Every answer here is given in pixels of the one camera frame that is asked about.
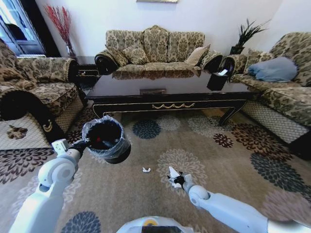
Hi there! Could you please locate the white paper trash piece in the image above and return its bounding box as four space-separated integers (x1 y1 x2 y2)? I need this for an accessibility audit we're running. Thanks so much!
167 166 183 189

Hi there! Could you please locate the black trash bin with liner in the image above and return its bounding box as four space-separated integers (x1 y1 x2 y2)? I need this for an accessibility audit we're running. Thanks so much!
82 116 132 165

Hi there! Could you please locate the floral patterned carpet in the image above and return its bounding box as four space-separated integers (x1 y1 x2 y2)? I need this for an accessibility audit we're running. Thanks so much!
0 106 311 233

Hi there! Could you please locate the white robot front shell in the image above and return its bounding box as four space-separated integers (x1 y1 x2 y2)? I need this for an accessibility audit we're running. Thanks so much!
116 216 195 233

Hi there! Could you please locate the dark side table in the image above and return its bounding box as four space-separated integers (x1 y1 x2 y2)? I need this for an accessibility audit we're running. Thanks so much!
69 56 101 88

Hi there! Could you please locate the patterned sofa with lace skirt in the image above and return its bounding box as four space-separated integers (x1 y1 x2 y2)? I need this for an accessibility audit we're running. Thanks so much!
0 38 85 151

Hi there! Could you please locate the small flat tray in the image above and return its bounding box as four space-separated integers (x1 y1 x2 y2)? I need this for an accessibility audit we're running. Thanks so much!
139 89 167 95

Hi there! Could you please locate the dark glossy coffee table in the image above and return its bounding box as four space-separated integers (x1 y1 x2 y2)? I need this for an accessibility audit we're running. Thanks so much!
84 69 260 127

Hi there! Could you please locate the patterned square pillow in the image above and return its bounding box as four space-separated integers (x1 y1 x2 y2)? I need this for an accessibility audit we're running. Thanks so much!
122 43 150 66

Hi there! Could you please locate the black tissue box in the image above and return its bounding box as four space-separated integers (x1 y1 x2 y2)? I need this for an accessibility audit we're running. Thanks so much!
207 69 230 91

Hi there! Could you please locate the patterned three-seat sofa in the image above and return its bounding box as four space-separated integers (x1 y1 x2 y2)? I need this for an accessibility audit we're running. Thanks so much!
94 24 224 76

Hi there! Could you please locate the beige plain pillow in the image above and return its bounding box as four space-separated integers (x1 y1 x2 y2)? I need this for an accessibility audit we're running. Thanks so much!
185 44 211 67

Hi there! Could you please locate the red dried branch bouquet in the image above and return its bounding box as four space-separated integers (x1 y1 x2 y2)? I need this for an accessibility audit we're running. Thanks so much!
44 4 76 58

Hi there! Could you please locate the patterned sofa with blue cushion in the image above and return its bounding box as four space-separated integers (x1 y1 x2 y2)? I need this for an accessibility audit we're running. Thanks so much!
222 32 311 154

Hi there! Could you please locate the patterned pillow beside blue cushion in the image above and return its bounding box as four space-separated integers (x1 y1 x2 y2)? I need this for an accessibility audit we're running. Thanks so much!
244 48 274 73

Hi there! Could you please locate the blue cushion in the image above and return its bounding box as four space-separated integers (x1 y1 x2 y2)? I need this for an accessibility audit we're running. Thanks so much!
247 57 299 83

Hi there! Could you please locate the green spiky plant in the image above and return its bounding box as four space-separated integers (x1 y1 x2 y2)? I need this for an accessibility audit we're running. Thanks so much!
235 18 272 48

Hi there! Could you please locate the window with dark frame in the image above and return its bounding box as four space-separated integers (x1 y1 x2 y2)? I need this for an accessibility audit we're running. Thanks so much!
0 0 47 57

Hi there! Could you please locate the wall picture frame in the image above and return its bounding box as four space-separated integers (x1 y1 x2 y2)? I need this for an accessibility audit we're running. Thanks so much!
136 0 180 4

